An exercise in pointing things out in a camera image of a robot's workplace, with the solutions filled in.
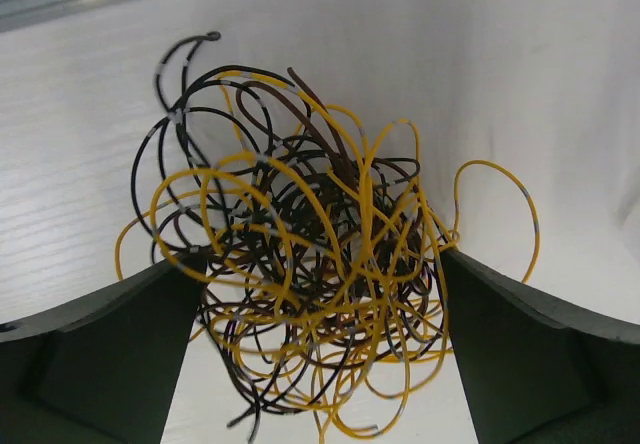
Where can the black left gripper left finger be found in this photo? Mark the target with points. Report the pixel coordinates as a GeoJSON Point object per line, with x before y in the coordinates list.
{"type": "Point", "coordinates": [101, 368]}

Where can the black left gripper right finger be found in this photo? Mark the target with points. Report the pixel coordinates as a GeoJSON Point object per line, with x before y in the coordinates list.
{"type": "Point", "coordinates": [536, 368]}

